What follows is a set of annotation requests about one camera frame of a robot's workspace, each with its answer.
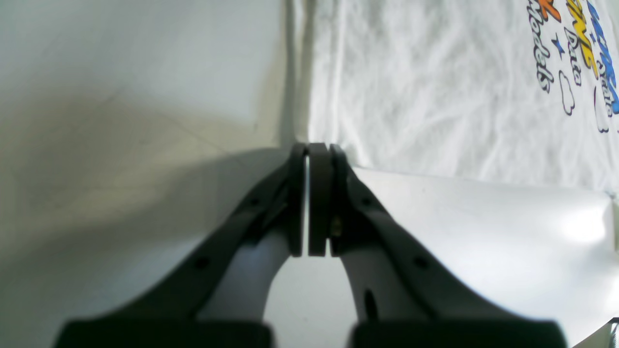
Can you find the white printed T-shirt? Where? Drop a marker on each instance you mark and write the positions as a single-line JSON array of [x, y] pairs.
[[506, 91]]

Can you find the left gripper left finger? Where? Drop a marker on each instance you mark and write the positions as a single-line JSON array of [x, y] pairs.
[[216, 297]]

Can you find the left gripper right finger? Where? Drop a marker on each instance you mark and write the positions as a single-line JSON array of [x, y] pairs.
[[404, 296]]

